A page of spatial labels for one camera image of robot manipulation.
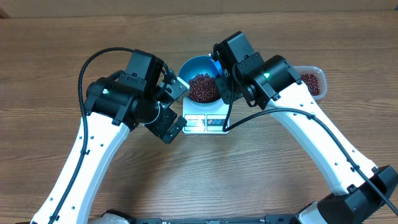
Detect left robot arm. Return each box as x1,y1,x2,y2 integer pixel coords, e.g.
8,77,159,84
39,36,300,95
31,48,190,223

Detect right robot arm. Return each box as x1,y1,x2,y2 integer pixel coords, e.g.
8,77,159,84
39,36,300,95
211,32,397,224

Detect white digital kitchen scale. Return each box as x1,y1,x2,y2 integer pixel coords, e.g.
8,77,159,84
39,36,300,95
182,97,229,134

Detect clear plastic container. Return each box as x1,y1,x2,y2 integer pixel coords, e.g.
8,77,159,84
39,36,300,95
294,66,328,100

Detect blue metal bowl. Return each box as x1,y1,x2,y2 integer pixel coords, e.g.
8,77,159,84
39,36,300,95
177,55,231,106

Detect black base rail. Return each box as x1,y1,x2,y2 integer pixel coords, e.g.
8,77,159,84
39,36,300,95
88,202,352,224

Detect red adzuki beans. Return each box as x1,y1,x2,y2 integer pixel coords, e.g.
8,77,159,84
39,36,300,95
188,73,321,103

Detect blue plastic measuring scoop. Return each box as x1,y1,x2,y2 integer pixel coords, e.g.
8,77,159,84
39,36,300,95
209,53,223,78

